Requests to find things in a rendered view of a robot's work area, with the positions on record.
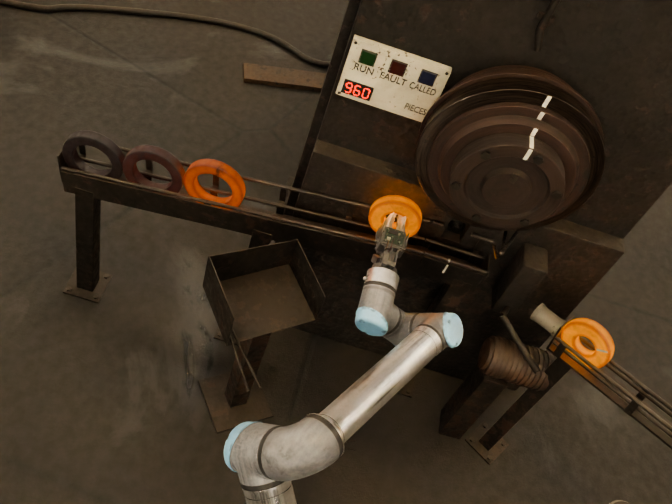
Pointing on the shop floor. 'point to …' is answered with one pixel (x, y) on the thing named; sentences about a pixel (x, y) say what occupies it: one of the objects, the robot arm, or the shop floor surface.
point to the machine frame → (643, 181)
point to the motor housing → (492, 382)
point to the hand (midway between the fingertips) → (397, 213)
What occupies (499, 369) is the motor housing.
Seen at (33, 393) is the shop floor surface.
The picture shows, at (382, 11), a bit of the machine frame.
